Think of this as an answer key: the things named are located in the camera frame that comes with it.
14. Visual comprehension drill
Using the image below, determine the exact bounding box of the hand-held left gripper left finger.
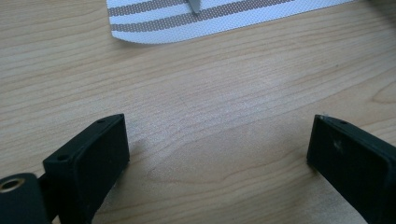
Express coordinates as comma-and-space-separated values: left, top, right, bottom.
42, 113, 131, 224

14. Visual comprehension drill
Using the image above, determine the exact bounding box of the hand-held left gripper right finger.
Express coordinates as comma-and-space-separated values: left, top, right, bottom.
305, 114, 396, 224

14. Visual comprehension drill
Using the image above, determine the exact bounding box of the grey striped placemat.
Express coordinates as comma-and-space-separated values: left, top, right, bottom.
106, 0, 356, 46

